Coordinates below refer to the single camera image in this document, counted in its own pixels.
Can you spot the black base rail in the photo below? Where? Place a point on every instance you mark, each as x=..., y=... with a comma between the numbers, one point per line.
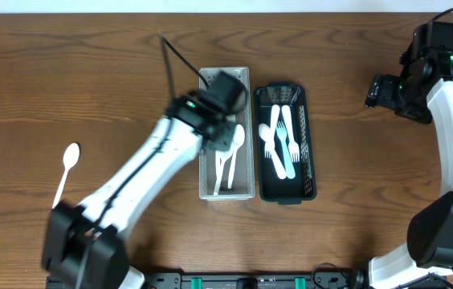
x=326, y=276

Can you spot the pale pink plastic fork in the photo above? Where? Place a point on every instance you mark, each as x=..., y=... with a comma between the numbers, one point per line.
x=270, y=142

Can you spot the white spork rounded head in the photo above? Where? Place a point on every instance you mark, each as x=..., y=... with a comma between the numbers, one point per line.
x=279, y=167

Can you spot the clear perforated plastic basket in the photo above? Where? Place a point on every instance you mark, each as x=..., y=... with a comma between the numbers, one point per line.
x=243, y=186

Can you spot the dark green plastic basket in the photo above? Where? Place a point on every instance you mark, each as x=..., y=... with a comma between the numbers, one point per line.
x=303, y=186

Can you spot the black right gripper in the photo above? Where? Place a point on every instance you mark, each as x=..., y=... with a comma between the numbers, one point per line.
x=377, y=91

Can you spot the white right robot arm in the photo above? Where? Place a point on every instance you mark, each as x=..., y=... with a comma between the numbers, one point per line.
x=423, y=93

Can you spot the white plastic spoon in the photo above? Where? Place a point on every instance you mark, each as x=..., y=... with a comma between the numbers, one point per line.
x=226, y=155
x=238, y=140
x=218, y=165
x=70, y=158

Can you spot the white plastic fork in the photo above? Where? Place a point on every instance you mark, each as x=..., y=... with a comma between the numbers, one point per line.
x=293, y=147

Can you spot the pale green plastic fork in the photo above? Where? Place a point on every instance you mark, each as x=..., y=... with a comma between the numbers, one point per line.
x=282, y=135

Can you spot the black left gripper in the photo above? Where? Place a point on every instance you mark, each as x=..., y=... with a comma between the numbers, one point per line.
x=222, y=134

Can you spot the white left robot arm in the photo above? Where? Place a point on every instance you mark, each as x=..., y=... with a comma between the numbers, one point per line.
x=85, y=244

